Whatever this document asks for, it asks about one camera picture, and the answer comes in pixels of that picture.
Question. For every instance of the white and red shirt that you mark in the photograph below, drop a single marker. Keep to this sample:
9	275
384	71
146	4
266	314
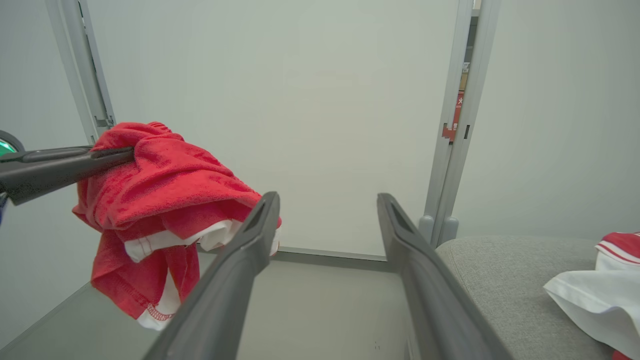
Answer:
600	300

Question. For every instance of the red terry cloth garment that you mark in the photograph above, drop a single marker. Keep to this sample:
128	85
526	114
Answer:
165	185

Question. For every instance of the grey hinged partition post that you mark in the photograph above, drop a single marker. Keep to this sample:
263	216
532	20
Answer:
75	50

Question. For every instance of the aluminium partition bottom rail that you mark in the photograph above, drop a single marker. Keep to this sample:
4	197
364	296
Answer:
330	257

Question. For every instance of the grey fabric sofa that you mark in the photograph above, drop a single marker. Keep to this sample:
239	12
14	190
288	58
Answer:
500	280

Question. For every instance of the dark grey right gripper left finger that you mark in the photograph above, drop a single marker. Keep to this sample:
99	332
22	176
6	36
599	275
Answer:
230	280

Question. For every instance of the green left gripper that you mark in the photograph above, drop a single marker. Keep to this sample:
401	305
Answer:
6	146

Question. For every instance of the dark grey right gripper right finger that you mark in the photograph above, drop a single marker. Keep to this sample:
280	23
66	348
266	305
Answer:
430	290

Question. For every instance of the red sign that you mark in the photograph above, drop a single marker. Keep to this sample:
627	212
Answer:
457	107

